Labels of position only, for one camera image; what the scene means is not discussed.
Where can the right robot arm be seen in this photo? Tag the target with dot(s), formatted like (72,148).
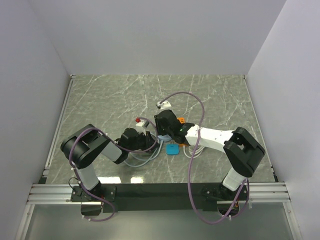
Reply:
(243,151)

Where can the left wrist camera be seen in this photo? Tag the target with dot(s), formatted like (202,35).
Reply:
(141,125)

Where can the orange power strip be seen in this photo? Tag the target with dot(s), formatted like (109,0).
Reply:
(182,121)

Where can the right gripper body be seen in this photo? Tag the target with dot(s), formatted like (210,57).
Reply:
(160,131)

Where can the blue square adapter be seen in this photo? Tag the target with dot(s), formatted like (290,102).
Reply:
(172,149)

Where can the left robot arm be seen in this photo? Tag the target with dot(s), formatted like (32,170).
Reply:
(84,146)

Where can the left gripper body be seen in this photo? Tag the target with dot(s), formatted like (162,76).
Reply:
(142,141)

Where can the round light blue power strip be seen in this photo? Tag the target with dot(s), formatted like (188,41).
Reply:
(164,138)

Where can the black base beam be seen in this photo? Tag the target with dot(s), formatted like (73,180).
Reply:
(208,197)

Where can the aluminium rail frame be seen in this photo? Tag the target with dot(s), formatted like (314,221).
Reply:
(269,210)

